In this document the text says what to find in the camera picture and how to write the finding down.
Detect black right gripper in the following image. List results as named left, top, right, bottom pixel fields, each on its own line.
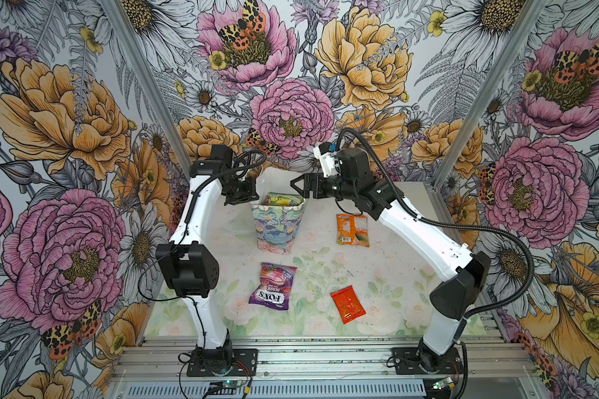
left=290, top=171, right=359, bottom=200

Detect floral paper gift bag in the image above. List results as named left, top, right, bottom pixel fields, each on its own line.
left=250, top=166, right=308, bottom=254

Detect orange snack packet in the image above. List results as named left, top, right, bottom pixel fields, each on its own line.
left=336, top=214, right=370, bottom=248

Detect purple Fox's bag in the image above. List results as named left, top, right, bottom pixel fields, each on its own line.
left=249, top=262, right=297, bottom=311

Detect green Fox's candy bag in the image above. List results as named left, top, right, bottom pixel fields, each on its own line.
left=264, top=192, right=304, bottom=207

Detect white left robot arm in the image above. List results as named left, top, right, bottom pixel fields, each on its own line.
left=156, top=145, right=267, bottom=357

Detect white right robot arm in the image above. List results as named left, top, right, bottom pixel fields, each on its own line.
left=291, top=142, right=490, bottom=357

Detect red sauce sachet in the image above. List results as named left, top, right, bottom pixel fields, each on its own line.
left=330, top=286, right=366, bottom=324

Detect green circuit board left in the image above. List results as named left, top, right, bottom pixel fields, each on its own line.
left=209, top=380, right=252, bottom=394

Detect green circuit board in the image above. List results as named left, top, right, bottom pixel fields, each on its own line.
left=209, top=380, right=252, bottom=394
left=424, top=377, right=455, bottom=391

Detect green circuit board right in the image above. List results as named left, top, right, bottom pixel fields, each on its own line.
left=424, top=377, right=455, bottom=391

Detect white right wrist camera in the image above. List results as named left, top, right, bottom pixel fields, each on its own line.
left=313, top=141, right=339, bottom=178

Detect black corrugated cable conduit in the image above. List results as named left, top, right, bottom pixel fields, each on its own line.
left=335, top=127, right=536, bottom=399

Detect left aluminium corner post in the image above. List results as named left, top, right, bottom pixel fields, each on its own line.
left=102, top=1, right=191, bottom=179

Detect aluminium corner post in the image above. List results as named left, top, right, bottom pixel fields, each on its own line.
left=432, top=0, right=547, bottom=189
left=102, top=1, right=191, bottom=179

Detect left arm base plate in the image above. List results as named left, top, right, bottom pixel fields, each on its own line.
left=186, top=348, right=259, bottom=377

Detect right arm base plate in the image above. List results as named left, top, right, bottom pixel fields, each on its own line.
left=386, top=347, right=464, bottom=376

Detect right aluminium corner post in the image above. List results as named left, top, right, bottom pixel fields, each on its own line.
left=432, top=0, right=547, bottom=189

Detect aluminium rail frame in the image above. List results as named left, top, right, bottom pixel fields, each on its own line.
left=108, top=337, right=548, bottom=398

